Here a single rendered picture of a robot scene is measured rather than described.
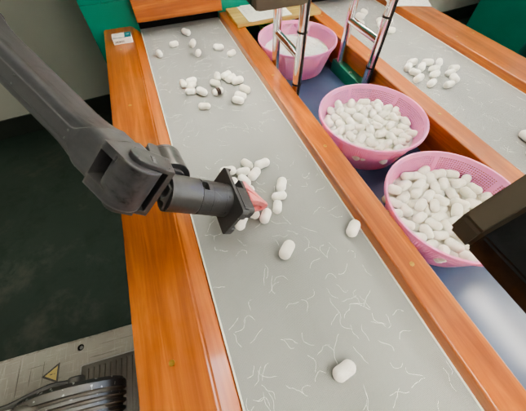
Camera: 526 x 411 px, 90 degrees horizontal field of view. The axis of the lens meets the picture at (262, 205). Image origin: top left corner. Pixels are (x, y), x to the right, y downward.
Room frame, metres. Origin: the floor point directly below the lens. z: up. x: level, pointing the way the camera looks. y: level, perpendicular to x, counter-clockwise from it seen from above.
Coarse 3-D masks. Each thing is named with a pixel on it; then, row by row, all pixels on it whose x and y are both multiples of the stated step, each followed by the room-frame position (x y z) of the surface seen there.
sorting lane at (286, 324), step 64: (192, 64) 0.85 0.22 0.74; (192, 128) 0.54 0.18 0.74; (256, 128) 0.54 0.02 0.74; (256, 192) 0.34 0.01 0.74; (320, 192) 0.34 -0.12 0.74; (256, 256) 0.19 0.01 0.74; (320, 256) 0.19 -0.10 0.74; (256, 320) 0.09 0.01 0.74; (320, 320) 0.09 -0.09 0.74; (384, 320) 0.09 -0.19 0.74; (256, 384) 0.00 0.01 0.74; (320, 384) 0.00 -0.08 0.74; (384, 384) 0.00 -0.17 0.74; (448, 384) 0.00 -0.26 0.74
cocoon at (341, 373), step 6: (348, 360) 0.03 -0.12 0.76; (336, 366) 0.02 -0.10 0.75; (342, 366) 0.02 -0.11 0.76; (348, 366) 0.02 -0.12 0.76; (354, 366) 0.02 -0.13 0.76; (336, 372) 0.02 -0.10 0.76; (342, 372) 0.02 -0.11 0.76; (348, 372) 0.02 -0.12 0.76; (354, 372) 0.02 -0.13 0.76; (336, 378) 0.01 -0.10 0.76; (342, 378) 0.01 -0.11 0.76
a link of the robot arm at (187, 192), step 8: (176, 176) 0.25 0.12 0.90; (184, 176) 0.26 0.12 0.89; (168, 184) 0.23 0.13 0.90; (176, 184) 0.23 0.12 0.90; (184, 184) 0.24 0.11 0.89; (192, 184) 0.24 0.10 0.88; (200, 184) 0.25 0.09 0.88; (168, 192) 0.22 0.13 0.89; (176, 192) 0.22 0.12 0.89; (184, 192) 0.23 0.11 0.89; (192, 192) 0.23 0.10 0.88; (200, 192) 0.24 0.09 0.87; (160, 200) 0.22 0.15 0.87; (168, 200) 0.22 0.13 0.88; (176, 200) 0.21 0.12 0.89; (184, 200) 0.22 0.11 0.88; (192, 200) 0.22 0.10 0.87; (200, 200) 0.23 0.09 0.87; (160, 208) 0.22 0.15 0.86; (168, 208) 0.21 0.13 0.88; (176, 208) 0.21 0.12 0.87; (184, 208) 0.21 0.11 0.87; (192, 208) 0.22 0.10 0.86
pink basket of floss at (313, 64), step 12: (312, 24) 1.08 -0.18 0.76; (264, 36) 1.03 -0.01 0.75; (312, 36) 1.07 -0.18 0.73; (336, 36) 0.98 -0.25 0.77; (264, 48) 0.90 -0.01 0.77; (288, 60) 0.85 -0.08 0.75; (312, 60) 0.85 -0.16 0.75; (324, 60) 0.89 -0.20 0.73; (288, 72) 0.87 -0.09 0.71; (312, 72) 0.88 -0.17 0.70
